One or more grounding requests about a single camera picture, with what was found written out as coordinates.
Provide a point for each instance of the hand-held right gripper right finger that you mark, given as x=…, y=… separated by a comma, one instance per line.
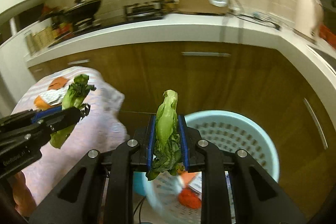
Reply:
x=184, y=145

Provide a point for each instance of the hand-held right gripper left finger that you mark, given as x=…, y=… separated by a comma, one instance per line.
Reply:
x=150, y=145

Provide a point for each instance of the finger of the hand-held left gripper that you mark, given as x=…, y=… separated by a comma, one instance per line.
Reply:
x=68, y=116
x=44, y=114

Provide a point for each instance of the dark-leaf green vegetable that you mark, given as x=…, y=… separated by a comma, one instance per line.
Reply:
x=72, y=98

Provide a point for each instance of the pale green leafy vegetable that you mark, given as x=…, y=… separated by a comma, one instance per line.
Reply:
x=165, y=124

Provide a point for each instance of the orange and white packet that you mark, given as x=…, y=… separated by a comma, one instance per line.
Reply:
x=187, y=178

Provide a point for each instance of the white blue milk carton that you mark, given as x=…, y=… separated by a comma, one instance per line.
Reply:
x=197, y=183

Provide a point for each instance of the light blue plastic basket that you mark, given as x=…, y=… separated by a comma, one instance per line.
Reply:
x=236, y=140

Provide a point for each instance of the red plastic bag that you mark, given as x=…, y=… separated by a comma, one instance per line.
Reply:
x=189, y=199

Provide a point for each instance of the person's left forearm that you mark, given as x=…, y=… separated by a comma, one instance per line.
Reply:
x=23, y=192

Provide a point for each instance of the dotted white paper wrapper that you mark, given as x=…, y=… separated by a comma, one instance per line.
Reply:
x=52, y=95

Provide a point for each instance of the pink patterned tablecloth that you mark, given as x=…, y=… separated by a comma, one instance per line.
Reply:
x=99, y=113

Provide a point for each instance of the clear glass jar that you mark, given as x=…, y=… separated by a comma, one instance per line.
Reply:
x=30, y=43

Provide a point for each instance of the woven yellow container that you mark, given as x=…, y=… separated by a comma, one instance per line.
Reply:
x=44, y=36

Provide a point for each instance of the black wok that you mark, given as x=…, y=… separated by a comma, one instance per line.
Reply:
x=84, y=7

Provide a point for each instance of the white range hood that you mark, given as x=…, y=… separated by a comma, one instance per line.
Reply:
x=26, y=1

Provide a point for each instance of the white kitchen countertop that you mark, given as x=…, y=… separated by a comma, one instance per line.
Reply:
x=157, y=28

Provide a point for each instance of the black gas stove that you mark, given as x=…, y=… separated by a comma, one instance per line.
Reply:
x=141, y=12

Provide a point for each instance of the cream electric kettle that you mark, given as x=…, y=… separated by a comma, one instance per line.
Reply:
x=307, y=14

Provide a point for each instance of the red plastic box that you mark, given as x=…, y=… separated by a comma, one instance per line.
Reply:
x=328, y=35

